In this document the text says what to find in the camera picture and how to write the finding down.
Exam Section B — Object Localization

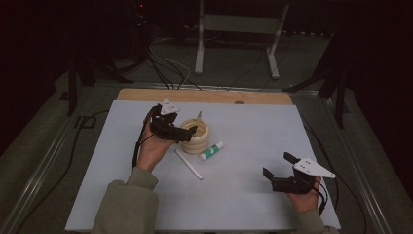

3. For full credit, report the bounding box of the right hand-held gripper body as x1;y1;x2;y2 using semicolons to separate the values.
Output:
272;157;337;196

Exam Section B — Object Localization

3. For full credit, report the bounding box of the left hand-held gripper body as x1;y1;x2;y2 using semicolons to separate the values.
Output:
150;97;193;143

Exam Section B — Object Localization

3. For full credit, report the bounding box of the cream ringed pen holder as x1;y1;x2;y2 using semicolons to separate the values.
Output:
179;117;211;156

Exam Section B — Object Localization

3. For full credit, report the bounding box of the green and white glue stick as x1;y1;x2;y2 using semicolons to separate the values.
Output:
199;140;225;162

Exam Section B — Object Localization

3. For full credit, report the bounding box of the white pen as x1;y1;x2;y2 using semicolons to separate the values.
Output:
174;148;205;181

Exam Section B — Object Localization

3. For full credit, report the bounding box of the person's right hand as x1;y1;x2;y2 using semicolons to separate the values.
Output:
286;175;323;214

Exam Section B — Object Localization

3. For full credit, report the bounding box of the person's left hand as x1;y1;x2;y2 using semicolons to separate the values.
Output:
135;120;177;173

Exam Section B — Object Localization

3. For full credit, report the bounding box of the white table mat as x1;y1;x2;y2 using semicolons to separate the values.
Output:
64;99;342;232

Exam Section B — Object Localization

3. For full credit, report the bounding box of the black stand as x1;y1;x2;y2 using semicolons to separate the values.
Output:
282;32;351;130
58;55;134;117

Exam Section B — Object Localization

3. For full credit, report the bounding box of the dark equipment with red light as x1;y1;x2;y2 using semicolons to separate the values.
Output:
125;0;154;64

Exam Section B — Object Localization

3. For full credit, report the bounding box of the white metal stand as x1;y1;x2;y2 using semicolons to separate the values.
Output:
194;0;290;80

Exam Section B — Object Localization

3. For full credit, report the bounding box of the left hand-held gripper cable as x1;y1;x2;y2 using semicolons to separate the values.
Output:
131;104;161;170

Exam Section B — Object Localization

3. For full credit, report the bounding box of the hand-held gripper cable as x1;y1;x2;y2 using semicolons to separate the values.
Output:
311;177;329;216
131;104;161;170

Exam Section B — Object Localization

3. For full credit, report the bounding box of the right hand-held gripper cable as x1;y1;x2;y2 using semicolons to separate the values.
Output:
311;177;329;216

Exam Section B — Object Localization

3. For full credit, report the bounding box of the bundle of black cables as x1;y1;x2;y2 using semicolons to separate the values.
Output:
145;52;203;92

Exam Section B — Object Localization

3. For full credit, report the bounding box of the black floor cable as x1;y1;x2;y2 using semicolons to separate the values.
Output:
300;115;368;234
14;109;110;234

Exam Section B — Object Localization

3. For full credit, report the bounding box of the metal floor rail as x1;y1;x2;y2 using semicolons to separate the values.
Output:
322;97;394;234
94;80;324;98
0;87;98;234

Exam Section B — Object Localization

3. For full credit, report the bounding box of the white floor cable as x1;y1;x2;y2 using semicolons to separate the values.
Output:
148;45;191;91

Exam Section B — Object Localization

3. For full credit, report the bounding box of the black floor bracket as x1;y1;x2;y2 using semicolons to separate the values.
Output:
74;115;97;130

